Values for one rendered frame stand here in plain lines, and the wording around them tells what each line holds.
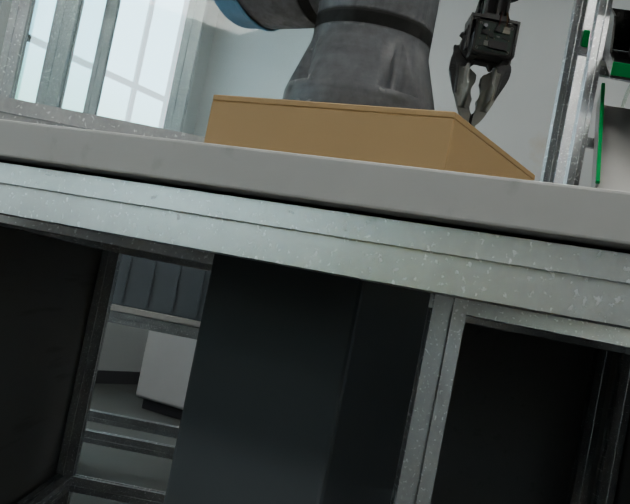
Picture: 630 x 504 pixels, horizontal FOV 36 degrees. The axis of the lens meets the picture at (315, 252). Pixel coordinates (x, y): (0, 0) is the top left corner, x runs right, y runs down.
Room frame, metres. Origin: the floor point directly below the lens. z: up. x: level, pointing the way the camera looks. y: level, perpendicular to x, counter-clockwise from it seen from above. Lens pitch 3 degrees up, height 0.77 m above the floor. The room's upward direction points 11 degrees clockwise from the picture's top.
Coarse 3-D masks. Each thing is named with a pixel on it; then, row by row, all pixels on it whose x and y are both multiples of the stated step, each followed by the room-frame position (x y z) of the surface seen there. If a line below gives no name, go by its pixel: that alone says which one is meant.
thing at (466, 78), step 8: (464, 72) 1.41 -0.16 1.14; (472, 72) 1.41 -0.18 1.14; (464, 80) 1.40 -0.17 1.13; (472, 80) 1.41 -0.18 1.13; (464, 88) 1.39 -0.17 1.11; (456, 96) 1.41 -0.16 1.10; (464, 96) 1.38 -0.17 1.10; (456, 104) 1.42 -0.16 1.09; (464, 104) 1.40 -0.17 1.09; (464, 112) 1.41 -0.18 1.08
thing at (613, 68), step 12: (612, 12) 1.61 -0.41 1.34; (624, 12) 1.67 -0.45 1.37; (612, 24) 1.57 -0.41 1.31; (624, 24) 1.67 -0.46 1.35; (612, 36) 1.54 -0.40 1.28; (624, 36) 1.68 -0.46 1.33; (612, 48) 1.53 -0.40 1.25; (624, 48) 1.69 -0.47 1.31; (612, 60) 1.46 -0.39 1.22; (624, 60) 1.60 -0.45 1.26; (612, 72) 1.45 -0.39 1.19; (624, 72) 1.44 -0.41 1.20
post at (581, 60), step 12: (588, 0) 2.59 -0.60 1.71; (588, 12) 2.59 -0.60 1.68; (588, 24) 2.59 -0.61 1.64; (576, 60) 2.60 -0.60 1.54; (576, 72) 2.59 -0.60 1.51; (576, 84) 2.59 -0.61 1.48; (576, 96) 2.59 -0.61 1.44; (576, 108) 2.60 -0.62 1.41; (564, 132) 2.59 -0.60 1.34; (564, 144) 2.59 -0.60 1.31; (564, 156) 2.59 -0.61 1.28; (564, 168) 2.60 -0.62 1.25
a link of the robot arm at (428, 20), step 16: (304, 0) 0.95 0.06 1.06; (320, 0) 0.93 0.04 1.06; (336, 0) 0.90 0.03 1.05; (352, 0) 0.89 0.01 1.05; (368, 0) 0.89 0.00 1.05; (384, 0) 0.88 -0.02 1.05; (400, 0) 0.89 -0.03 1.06; (416, 0) 0.90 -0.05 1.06; (432, 0) 0.91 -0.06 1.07; (416, 16) 0.90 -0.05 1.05; (432, 16) 0.92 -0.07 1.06; (432, 32) 0.93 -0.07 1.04
